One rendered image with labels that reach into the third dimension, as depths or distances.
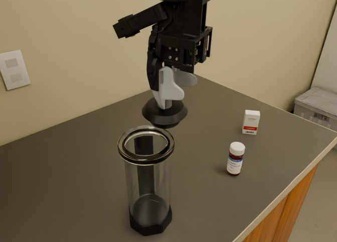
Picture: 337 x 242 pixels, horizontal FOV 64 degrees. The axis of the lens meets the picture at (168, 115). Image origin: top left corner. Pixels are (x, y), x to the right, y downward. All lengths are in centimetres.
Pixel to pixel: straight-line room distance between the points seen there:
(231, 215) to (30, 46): 76
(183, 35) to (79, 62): 66
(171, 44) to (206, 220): 42
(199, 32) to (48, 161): 63
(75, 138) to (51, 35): 34
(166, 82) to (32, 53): 59
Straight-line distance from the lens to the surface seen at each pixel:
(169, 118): 50
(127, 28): 47
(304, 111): 269
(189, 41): 40
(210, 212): 69
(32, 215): 75
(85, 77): 105
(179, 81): 51
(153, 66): 43
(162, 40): 42
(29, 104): 101
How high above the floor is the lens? 148
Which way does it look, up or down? 32 degrees down
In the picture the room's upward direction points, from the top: straight up
